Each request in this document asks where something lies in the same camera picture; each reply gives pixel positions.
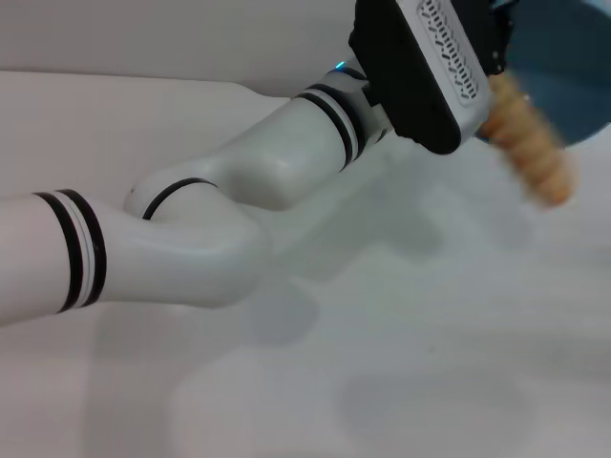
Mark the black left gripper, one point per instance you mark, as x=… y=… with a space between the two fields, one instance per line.
x=499 y=38

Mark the blue bowl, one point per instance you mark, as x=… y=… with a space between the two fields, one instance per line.
x=563 y=71

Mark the orange ridged bread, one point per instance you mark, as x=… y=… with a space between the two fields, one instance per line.
x=530 y=148

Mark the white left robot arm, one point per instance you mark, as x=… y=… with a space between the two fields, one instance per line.
x=191 y=219

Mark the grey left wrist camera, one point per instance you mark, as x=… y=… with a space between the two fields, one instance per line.
x=420 y=76

